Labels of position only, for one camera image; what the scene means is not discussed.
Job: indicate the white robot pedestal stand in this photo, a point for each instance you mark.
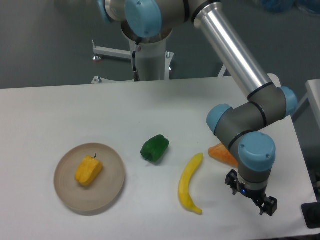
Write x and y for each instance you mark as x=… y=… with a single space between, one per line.
x=149 y=57

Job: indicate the orange pepper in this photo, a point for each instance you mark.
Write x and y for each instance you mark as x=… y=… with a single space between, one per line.
x=220 y=153

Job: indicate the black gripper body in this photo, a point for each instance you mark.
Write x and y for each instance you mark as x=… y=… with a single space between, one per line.
x=250 y=189

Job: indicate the yellow banana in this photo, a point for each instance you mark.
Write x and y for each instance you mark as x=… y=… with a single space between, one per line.
x=183 y=192

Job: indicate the beige round plate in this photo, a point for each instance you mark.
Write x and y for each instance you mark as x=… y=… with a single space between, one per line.
x=102 y=192

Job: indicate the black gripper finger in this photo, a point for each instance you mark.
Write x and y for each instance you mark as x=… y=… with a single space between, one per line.
x=267 y=205
x=231 y=180

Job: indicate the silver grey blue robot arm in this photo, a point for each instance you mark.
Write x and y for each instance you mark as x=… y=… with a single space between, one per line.
x=148 y=24

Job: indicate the blue object top right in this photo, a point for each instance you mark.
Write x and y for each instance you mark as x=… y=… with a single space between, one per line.
x=311 y=7

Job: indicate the black device at table edge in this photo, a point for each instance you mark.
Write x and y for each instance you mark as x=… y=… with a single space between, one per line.
x=311 y=214

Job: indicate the yellow pepper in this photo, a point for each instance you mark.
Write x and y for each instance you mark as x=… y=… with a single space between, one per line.
x=87 y=171

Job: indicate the green pepper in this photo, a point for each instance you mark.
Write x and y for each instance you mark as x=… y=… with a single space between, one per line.
x=154 y=148

